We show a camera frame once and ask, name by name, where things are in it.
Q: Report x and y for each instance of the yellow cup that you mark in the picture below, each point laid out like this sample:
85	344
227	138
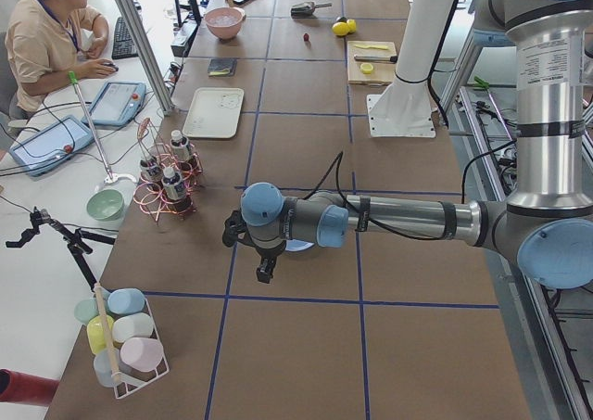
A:
95	335

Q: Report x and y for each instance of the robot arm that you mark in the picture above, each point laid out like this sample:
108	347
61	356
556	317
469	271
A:
544	226

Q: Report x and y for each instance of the wooden cutting board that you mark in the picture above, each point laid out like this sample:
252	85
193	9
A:
383	73

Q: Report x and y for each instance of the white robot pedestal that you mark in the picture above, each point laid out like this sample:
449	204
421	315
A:
404	108

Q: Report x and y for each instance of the aluminium frame post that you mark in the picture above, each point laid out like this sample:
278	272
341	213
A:
146	55

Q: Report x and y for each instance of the white wire cup rack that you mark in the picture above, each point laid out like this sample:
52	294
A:
110	370

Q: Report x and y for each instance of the yellow plastic knife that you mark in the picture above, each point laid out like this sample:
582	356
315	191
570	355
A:
374	47

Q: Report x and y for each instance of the metal scoop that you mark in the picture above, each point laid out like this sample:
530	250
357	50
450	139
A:
306	9

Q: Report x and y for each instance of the tea bottle white cap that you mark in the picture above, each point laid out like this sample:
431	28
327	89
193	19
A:
180	146

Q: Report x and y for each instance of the pink bowl of ice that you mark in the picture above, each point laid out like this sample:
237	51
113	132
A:
225	22

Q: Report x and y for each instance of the black keyboard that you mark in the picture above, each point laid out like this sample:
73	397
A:
123	44

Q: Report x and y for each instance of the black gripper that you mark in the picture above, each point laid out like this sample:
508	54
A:
270	253

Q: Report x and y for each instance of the grey folded cloth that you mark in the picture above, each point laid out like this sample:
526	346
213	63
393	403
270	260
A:
222	67

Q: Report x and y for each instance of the seated person beige shirt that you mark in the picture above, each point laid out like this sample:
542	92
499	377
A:
46	41

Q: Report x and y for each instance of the blue plate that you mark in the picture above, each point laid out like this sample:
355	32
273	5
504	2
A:
295	245

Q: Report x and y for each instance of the white cup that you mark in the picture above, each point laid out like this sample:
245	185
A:
135	325

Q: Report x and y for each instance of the metal rod black cap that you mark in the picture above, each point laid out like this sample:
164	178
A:
376	59

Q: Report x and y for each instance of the blue teach pendant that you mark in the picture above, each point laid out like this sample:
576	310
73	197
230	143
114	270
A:
44	151
117	103

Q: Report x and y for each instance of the pink cup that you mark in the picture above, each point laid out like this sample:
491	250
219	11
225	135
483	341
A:
142	353

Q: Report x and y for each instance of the cream bear tray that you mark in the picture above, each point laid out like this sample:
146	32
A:
214	113

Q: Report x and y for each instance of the blue cup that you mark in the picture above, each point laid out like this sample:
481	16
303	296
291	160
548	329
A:
126	301

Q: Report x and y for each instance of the copper wire bottle rack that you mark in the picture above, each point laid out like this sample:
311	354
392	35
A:
151	198

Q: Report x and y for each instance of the lemon half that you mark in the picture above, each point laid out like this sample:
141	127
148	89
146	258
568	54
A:
366	68

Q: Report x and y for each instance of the yellow lemon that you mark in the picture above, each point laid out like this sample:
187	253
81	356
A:
340	29
352	25

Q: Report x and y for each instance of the green bowl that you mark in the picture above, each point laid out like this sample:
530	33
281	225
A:
106	205

